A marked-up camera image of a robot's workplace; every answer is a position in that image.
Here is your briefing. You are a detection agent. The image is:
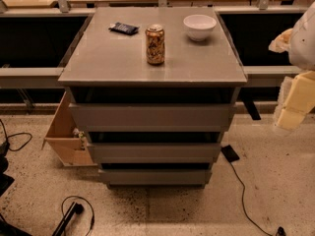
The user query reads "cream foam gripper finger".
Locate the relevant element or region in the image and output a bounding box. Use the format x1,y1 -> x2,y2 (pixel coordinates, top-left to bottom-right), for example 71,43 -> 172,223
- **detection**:
273,71 -> 315,136

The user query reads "grey bottom drawer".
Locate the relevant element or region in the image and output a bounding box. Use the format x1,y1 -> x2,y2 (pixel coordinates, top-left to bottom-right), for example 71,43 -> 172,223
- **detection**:
98,169 -> 212,185

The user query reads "grey drawer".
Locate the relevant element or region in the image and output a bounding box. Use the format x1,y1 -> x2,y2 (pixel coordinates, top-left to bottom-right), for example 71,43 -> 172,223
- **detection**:
98,169 -> 212,185
69,103 -> 236,132
88,143 -> 221,163

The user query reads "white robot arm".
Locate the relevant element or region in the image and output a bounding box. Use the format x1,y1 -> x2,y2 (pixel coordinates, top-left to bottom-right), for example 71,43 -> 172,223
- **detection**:
269,2 -> 315,136

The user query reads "grey drawer cabinet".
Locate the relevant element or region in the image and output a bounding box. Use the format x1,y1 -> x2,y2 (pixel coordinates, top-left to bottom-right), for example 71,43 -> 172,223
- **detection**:
59,7 -> 247,186

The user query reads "grey middle drawer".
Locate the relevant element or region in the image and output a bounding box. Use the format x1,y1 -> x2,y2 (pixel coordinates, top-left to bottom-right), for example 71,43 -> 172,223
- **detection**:
88,143 -> 221,163

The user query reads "grey top drawer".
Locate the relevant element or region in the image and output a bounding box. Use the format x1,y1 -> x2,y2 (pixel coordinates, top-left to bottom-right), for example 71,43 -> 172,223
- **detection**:
69,103 -> 236,132

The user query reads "open cardboard box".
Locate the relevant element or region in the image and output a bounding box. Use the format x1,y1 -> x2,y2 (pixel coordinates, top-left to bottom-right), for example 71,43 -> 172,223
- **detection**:
44,92 -> 95,166

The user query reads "white ceramic bowl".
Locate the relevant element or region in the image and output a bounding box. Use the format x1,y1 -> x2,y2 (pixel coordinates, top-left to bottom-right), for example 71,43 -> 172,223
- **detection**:
183,15 -> 217,41

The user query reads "gold patterned drink can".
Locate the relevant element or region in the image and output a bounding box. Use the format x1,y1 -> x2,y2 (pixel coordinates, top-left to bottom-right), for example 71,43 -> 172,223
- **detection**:
146,25 -> 165,65

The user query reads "dark blue snack packet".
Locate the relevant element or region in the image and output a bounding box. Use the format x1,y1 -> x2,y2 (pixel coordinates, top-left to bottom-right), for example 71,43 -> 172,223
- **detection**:
109,23 -> 139,35

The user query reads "grey metal rail frame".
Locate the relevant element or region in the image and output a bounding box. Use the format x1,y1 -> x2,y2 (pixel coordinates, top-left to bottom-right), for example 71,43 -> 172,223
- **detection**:
0,0 -> 315,121

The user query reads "black power adapter with cable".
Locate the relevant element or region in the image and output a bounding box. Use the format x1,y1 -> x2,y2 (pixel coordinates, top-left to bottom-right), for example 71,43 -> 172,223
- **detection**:
220,145 -> 287,236

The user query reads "black stand with cable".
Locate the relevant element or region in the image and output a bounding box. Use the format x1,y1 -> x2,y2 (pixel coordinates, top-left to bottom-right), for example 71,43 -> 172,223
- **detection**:
52,195 -> 95,236

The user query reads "black cable left floor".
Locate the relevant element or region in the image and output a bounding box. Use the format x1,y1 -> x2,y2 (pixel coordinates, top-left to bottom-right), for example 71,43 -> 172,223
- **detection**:
0,118 -> 33,152

